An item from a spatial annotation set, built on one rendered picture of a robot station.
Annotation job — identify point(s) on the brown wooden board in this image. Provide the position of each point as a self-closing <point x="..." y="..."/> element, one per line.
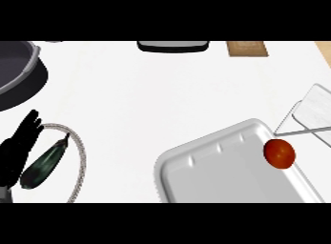
<point x="247" y="48"/>

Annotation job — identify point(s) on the dark grey pot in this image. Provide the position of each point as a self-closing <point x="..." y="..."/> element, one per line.
<point x="7" y="74"/>

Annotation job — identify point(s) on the dark green eggplant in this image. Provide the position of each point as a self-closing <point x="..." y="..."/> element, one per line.
<point x="43" y="163"/>

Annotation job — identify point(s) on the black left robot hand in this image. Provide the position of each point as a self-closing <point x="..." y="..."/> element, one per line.
<point x="13" y="149"/>

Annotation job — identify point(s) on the black and grey appliance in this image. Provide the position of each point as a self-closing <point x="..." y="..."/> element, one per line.
<point x="171" y="46"/>

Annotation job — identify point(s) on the woven wicker basket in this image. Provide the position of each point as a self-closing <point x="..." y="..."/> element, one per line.
<point x="80" y="155"/>

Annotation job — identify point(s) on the white plastic tray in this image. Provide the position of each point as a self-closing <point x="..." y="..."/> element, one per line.
<point x="227" y="171"/>

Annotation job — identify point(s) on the white tiered shelf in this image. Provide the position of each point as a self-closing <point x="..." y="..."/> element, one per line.
<point x="319" y="116"/>

